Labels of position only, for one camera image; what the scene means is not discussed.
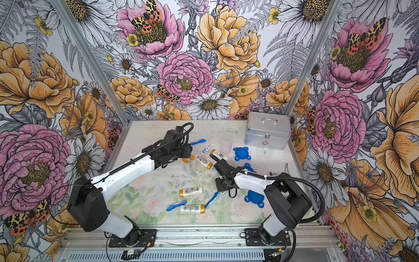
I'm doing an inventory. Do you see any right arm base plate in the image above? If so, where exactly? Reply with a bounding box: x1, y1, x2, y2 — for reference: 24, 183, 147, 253
240, 228, 291, 247

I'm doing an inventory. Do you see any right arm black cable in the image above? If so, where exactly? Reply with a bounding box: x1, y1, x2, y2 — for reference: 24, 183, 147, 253
209, 153, 326, 224

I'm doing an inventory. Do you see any left aluminium frame post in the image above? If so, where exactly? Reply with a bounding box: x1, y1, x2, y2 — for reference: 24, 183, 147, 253
51, 1, 130, 127

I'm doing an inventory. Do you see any white gold tube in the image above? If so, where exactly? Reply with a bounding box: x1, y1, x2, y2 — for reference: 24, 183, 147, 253
196, 155, 213, 169
180, 186, 203, 198
211, 150, 229, 161
182, 155, 195, 164
180, 204, 205, 214

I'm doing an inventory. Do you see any blue toothbrush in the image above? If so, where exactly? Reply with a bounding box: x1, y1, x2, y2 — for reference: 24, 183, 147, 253
167, 200, 187, 212
205, 192, 219, 209
191, 139, 206, 146

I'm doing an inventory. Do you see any right aluminium frame post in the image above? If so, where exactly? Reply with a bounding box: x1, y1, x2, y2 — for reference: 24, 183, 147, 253
285, 0, 344, 116

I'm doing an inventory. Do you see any blue lid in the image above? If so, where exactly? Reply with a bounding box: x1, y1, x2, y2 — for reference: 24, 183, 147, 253
243, 163, 255, 172
244, 190, 265, 209
233, 147, 252, 162

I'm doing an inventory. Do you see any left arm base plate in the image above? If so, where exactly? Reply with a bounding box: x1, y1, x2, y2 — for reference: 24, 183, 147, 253
108, 229, 157, 248

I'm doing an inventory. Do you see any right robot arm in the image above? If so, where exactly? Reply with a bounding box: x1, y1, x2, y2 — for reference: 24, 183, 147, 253
210, 154, 318, 245

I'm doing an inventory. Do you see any small toothpaste far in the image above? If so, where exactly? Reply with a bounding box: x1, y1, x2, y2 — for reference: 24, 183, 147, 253
201, 143, 214, 155

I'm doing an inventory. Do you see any clear plastic cup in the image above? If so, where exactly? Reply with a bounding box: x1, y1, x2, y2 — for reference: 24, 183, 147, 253
182, 160, 197, 175
219, 140, 232, 156

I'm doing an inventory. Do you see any silver metal case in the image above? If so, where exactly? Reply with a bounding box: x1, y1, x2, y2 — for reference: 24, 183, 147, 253
245, 112, 291, 150

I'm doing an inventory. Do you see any aluminium frame post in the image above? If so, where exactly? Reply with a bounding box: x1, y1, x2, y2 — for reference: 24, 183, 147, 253
51, 1, 130, 127
285, 0, 344, 116

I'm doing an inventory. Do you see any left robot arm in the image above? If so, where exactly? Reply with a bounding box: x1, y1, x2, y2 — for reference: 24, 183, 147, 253
67, 122, 194, 246

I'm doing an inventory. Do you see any aluminium front rail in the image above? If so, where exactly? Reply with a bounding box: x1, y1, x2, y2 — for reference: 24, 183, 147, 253
56, 223, 345, 262

